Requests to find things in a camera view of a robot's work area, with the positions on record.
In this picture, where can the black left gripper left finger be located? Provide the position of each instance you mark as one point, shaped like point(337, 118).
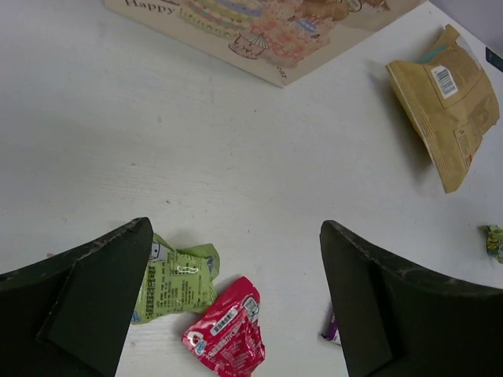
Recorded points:
point(69, 315)

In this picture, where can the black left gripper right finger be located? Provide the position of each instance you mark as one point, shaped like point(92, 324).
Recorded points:
point(397, 318)

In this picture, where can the dark purple snack packet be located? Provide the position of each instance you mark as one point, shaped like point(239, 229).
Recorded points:
point(331, 332)

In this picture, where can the green snack packet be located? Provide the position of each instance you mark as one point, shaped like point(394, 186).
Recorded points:
point(176, 281)

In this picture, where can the red snack packet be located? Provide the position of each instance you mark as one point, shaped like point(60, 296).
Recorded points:
point(227, 338)

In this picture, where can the large brown snack bag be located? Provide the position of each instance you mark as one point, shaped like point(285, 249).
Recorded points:
point(450, 102)

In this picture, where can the printed paper gift bag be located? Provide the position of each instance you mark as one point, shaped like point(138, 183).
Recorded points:
point(278, 41)

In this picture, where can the small green candy wrapper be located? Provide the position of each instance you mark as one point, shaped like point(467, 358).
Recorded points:
point(494, 241)

